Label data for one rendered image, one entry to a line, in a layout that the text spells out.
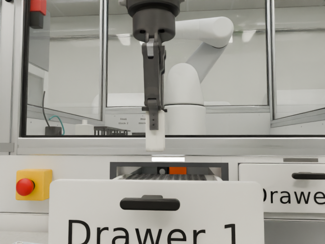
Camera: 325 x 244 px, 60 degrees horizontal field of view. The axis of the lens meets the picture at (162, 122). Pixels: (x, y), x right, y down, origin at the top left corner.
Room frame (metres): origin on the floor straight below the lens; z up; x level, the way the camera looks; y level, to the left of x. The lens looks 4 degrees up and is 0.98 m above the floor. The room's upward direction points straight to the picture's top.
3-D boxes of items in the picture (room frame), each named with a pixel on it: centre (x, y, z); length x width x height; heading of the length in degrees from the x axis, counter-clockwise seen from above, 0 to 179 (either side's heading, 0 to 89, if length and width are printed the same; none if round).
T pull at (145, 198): (0.37, 0.01, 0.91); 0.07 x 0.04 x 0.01; 85
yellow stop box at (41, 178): (0.70, 0.32, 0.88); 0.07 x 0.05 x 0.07; 85
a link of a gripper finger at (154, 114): (0.46, 0.02, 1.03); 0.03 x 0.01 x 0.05; 175
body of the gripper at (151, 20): (0.48, 0.01, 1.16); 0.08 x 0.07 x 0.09; 175
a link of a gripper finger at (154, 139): (0.48, 0.01, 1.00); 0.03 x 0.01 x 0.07; 85
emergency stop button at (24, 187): (0.67, 0.32, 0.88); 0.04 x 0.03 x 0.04; 85
